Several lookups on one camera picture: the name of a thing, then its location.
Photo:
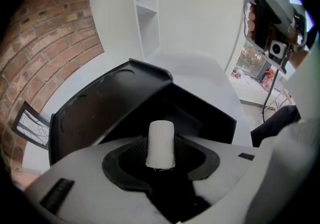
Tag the orange object outside window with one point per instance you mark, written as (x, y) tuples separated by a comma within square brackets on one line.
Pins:
[(267, 79)]

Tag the black picture frame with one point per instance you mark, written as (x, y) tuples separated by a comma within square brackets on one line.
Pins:
[(31, 125)]

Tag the white shelf unit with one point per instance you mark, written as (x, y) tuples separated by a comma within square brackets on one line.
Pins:
[(147, 10)]

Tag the person's right hand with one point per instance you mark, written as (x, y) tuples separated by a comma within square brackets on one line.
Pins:
[(251, 21)]

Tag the white cup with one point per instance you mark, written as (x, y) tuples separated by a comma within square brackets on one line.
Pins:
[(160, 143)]

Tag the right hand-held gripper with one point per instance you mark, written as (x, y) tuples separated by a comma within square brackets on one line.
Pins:
[(277, 10)]

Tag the person's black clothing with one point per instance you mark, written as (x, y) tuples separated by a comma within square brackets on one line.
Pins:
[(275, 125)]

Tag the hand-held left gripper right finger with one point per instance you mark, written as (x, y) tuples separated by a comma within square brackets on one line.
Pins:
[(225, 165)]

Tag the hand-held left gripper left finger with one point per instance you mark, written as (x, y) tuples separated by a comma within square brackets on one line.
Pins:
[(82, 183)]

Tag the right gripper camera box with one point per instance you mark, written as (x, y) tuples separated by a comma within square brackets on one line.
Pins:
[(276, 48)]

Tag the person's right forearm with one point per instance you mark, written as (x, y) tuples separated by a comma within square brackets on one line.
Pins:
[(298, 58)]

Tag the black box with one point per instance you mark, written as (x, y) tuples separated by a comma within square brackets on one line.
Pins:
[(107, 100)]

